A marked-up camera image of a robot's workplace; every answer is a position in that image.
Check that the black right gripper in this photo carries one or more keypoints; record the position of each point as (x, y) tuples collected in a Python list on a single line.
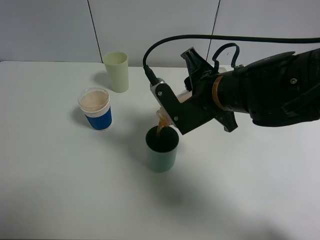
[(200, 82)]

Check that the pink label drink bottle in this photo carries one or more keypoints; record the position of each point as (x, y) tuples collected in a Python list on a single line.
[(197, 112)]

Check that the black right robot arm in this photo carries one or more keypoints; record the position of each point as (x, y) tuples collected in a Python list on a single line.
[(277, 91)]

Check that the teal green plastic cup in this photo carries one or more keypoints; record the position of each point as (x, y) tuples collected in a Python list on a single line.
[(161, 149)]

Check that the pale green plastic cup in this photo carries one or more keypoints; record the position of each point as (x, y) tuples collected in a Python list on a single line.
[(116, 64)]

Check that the blue sleeved glass cup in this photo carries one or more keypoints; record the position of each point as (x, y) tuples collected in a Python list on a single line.
[(96, 106)]

